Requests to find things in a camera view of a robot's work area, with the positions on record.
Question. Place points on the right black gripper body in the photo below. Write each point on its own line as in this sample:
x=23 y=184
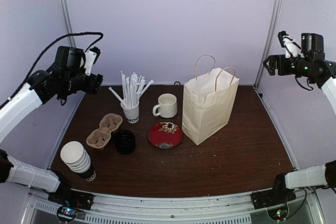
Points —
x=284 y=69

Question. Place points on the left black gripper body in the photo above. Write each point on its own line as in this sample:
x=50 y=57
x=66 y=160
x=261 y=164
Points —
x=92 y=87

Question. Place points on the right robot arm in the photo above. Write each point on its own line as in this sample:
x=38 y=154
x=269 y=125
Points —
x=300 y=90

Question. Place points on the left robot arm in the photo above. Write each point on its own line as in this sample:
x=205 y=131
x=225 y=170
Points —
x=70 y=73

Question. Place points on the wrapped white straws bundle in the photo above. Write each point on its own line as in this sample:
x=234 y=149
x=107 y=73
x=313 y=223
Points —
x=133 y=87

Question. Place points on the white cup holding straws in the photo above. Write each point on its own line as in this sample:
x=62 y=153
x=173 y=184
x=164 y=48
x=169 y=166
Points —
x=132 y=114

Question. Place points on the cardboard cup carrier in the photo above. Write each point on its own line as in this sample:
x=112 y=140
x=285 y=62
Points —
x=100 y=137

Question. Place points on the stack of black lids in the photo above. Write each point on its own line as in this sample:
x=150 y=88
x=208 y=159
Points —
x=124 y=141

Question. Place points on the stack of paper cups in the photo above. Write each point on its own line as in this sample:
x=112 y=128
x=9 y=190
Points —
x=78 y=160

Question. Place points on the cream paper bag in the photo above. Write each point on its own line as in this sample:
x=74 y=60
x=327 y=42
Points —
x=208 y=101

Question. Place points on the cream ceramic mug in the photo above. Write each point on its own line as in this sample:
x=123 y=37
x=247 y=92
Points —
x=166 y=107

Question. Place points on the red floral plate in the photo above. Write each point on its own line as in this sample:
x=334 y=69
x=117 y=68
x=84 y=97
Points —
x=165 y=135

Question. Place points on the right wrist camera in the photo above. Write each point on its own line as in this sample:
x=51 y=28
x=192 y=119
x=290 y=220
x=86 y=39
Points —
x=291 y=47

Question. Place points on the right corner metal post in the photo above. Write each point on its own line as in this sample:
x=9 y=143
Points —
x=276 y=9

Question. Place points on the corner metal post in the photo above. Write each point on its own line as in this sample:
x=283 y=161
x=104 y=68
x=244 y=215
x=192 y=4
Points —
x=276 y=9
x=66 y=16

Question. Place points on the left corner metal post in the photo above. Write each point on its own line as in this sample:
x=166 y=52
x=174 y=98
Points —
x=66 y=16

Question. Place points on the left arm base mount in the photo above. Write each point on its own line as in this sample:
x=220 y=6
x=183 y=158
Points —
x=72 y=204

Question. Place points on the aluminium front rail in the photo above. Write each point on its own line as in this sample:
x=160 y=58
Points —
x=234 y=208

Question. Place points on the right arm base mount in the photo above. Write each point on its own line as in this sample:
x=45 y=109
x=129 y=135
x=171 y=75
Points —
x=275 y=203

